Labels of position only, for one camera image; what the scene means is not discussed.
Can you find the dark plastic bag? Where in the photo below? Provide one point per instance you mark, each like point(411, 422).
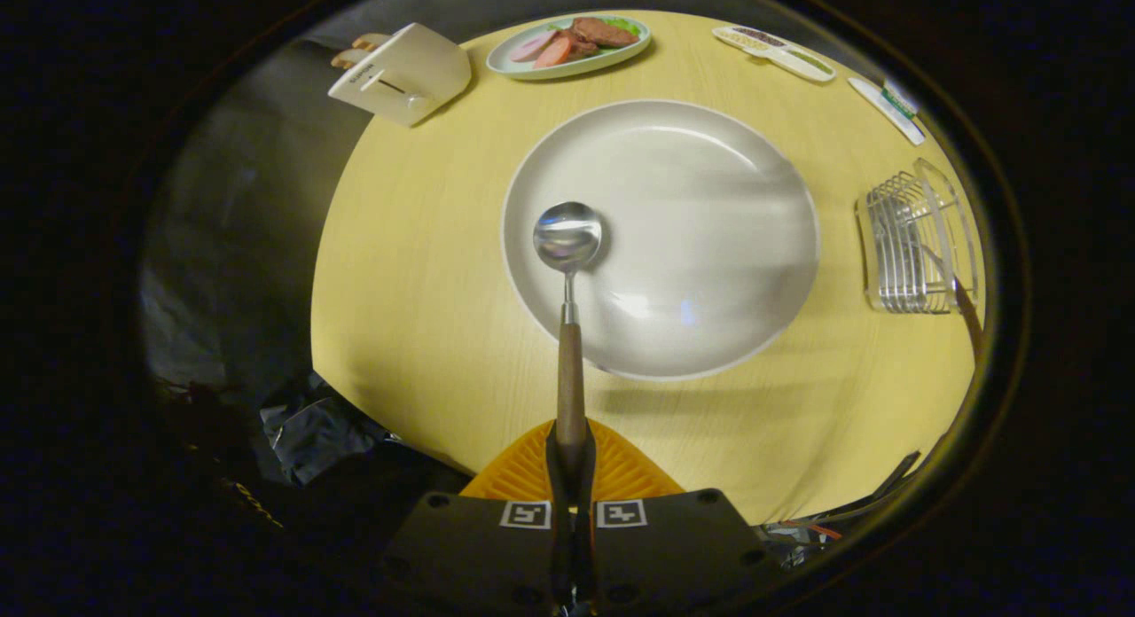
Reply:
point(319, 431)

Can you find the pale pink sausage slice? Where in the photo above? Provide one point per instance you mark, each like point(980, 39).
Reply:
point(532, 47)

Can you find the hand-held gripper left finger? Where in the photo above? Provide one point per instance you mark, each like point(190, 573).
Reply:
point(559, 519)

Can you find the cream toaster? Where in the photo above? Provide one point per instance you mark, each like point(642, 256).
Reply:
point(408, 72)

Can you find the clear plastic water bottle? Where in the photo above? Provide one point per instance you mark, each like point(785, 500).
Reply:
point(900, 101)

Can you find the white square coaster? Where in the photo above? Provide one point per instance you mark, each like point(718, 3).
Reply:
point(887, 112)

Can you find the red sausage slice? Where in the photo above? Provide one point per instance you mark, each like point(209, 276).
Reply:
point(551, 54)

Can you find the white divided bean dish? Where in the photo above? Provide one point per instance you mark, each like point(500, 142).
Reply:
point(802, 66)

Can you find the pale green food plate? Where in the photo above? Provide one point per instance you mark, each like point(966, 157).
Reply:
point(603, 61)

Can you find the brown meat slices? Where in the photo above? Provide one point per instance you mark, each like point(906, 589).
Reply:
point(603, 32)

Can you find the toasted bread slice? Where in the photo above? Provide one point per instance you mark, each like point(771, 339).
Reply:
point(346, 59)
point(371, 42)

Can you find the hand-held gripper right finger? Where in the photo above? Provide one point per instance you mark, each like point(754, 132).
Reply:
point(583, 519)

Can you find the clear cutlery holder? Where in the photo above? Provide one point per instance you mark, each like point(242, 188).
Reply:
point(896, 245)

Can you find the green lettuce leaf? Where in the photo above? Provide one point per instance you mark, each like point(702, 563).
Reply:
point(628, 25)

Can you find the round white plate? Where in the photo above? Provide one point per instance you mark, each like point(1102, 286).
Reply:
point(692, 245)

